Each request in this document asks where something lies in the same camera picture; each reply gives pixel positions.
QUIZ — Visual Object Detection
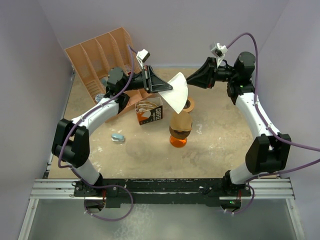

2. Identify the brown paper coffee filter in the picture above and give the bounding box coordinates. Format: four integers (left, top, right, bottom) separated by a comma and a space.
169, 110, 193, 132

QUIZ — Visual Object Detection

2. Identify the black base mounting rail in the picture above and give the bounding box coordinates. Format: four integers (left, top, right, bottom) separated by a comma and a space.
71, 178, 251, 208

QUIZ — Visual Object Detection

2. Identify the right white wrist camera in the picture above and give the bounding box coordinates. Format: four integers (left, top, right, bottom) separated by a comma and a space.
209, 42, 228, 67

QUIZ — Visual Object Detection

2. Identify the coffee filter box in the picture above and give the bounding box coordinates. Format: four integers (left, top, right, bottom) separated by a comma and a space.
135, 97, 163, 126

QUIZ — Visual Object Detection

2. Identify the light blue stapler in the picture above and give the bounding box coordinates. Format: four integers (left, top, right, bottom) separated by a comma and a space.
111, 133, 125, 143

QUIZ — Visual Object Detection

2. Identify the wooden ring stand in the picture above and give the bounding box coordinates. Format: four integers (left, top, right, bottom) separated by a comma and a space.
183, 97, 195, 113

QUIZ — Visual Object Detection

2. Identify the orange glass carafe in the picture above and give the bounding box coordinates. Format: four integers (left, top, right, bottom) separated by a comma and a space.
169, 135, 187, 148

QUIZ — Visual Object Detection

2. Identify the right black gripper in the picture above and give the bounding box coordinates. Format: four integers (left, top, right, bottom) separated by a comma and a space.
186, 57, 238, 89

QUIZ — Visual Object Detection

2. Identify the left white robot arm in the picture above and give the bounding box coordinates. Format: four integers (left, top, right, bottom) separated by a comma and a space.
51, 65, 173, 196

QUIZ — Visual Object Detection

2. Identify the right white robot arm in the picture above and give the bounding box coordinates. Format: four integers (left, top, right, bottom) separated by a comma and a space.
186, 51, 291, 196

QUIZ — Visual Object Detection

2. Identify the white paper coffee filter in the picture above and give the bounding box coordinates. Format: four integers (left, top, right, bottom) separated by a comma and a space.
159, 72, 189, 114

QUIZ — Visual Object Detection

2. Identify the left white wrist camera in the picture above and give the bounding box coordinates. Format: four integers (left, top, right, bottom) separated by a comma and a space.
136, 49, 150, 70

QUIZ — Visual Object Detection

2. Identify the blue ribbed coffee dripper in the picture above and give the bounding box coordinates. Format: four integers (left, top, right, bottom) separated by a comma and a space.
169, 127, 192, 140

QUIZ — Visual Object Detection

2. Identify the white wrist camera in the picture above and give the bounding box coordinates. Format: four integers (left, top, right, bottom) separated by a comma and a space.
209, 42, 228, 67
136, 49, 150, 70

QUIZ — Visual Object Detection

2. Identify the peach plastic file organizer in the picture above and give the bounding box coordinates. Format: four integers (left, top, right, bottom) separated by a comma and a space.
64, 26, 156, 123

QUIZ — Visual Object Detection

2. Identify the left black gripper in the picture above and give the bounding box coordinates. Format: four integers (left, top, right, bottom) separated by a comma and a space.
121, 65, 172, 94

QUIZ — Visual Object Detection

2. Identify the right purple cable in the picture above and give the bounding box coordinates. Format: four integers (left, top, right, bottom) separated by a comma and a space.
226, 32, 320, 216

